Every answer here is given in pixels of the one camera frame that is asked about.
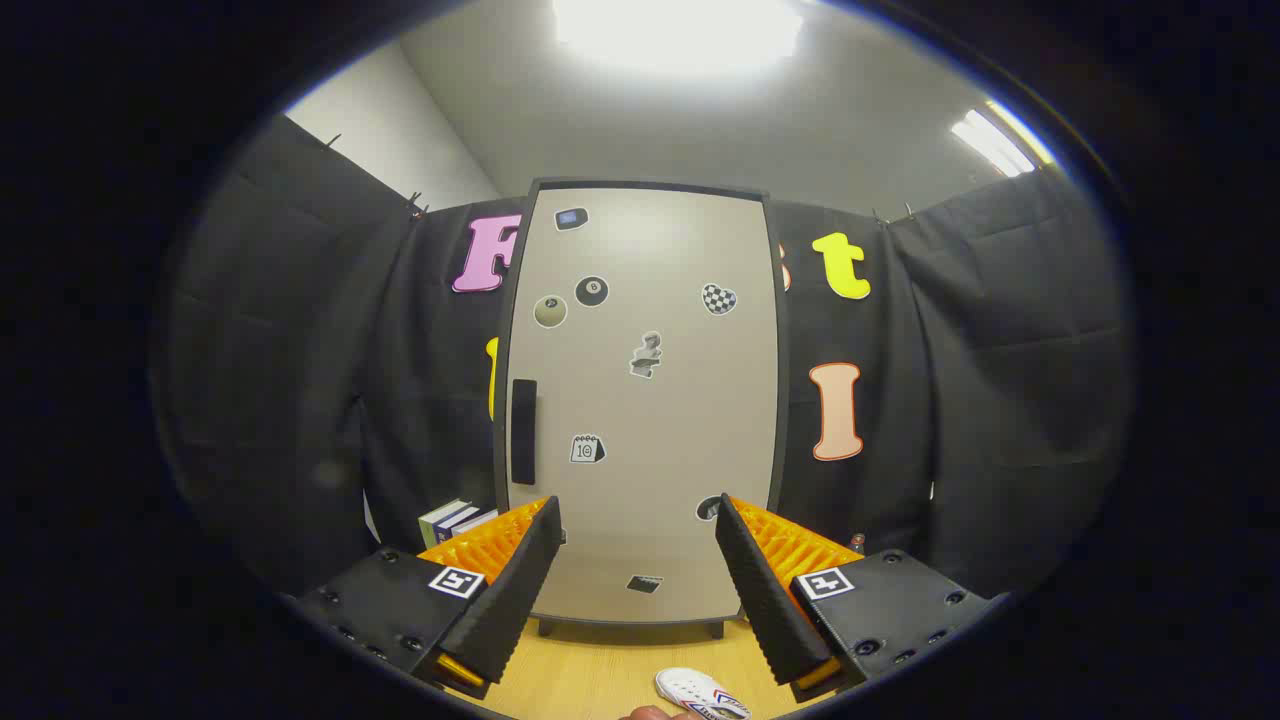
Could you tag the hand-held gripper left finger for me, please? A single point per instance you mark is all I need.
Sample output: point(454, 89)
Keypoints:
point(520, 580)

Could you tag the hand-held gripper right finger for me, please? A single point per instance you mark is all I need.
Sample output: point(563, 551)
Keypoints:
point(765, 590)

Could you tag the white shoe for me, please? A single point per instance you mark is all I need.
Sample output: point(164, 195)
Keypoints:
point(690, 688)

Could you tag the beige shoe cabinet door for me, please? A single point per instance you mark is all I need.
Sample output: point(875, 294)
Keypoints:
point(650, 500)

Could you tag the dark grey shoe cabinet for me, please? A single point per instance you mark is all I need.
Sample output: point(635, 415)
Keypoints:
point(783, 400)

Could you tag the white grey book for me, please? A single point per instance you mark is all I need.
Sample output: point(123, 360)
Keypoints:
point(478, 520)

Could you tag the dark blue book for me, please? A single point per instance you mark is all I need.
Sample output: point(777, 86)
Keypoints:
point(455, 522)

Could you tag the green and white book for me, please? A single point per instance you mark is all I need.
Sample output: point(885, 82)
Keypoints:
point(437, 518)

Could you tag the black backdrop cloth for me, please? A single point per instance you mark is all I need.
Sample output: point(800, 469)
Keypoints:
point(1000, 350)

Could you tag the long ceiling light strip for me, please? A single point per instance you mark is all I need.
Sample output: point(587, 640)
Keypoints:
point(995, 140)

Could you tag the square ceiling light panel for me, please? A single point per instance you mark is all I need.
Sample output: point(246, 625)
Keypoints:
point(680, 30)

